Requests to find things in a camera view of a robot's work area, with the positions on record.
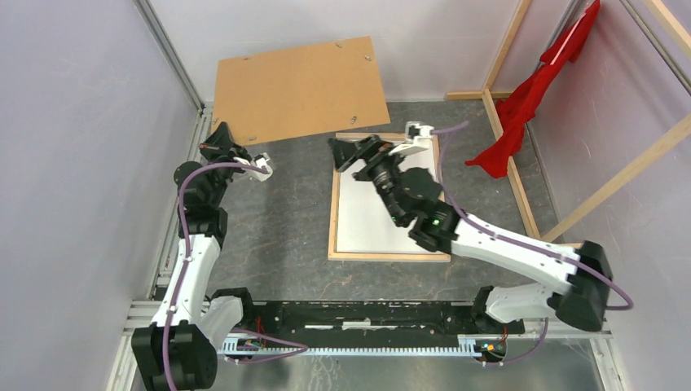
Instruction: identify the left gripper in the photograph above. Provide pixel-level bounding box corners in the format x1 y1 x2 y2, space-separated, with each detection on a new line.
198 122 252 207

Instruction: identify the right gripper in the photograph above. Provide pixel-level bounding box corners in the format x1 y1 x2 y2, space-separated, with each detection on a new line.
327 134 412 226

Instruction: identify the photo print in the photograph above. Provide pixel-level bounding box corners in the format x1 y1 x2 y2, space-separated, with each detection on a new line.
335 135 439 255

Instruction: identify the white wooden picture frame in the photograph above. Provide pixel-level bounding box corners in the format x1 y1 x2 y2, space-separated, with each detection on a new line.
328 132 451 264

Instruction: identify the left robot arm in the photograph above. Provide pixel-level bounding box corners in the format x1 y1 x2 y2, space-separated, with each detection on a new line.
131 122 272 390

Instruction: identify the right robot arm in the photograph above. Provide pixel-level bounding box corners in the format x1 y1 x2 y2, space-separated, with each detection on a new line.
328 135 614 332

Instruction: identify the red cloth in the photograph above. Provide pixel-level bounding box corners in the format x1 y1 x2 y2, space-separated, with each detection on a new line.
465 0 601 178

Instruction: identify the wooden beam rack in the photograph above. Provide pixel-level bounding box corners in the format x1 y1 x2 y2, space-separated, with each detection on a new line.
446 1 690 242

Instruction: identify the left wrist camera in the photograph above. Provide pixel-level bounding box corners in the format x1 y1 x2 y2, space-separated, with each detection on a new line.
250 153 274 181

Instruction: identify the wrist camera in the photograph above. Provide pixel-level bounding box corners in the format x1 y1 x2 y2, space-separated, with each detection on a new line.
250 153 274 181
389 121 435 156

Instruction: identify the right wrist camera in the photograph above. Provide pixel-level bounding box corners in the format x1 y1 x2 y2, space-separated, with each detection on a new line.
389 121 435 156

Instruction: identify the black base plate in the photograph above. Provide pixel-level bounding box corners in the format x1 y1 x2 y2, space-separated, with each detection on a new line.
238 301 526 349

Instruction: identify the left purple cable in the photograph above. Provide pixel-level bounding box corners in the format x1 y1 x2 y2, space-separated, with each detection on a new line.
161 161 310 391

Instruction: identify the purple cable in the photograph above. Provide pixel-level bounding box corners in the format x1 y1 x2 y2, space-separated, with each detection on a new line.
161 161 310 391
431 121 634 368

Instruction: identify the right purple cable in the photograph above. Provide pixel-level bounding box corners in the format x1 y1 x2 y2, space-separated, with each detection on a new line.
431 121 634 368

